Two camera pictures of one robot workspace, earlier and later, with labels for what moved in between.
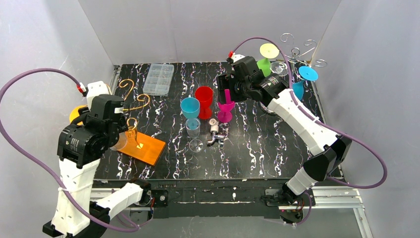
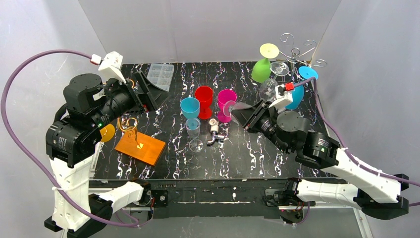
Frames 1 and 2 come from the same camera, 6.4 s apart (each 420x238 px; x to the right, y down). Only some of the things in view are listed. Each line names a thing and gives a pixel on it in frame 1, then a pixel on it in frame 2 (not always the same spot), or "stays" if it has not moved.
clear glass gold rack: [122, 142] -> [230, 105]
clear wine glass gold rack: [193, 128] stays
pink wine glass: [225, 114] stays
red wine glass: [204, 95] stays
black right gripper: [226, 90] -> [257, 115]
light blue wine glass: [190, 107] stays
